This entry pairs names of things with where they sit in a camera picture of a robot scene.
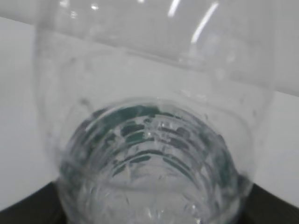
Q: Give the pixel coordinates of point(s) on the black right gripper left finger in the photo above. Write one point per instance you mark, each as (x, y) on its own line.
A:
(41, 207)

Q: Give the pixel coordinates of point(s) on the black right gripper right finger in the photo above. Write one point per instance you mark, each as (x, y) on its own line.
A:
(262, 207)

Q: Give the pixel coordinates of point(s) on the clear plastic water bottle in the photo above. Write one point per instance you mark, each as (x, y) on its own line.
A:
(154, 111)

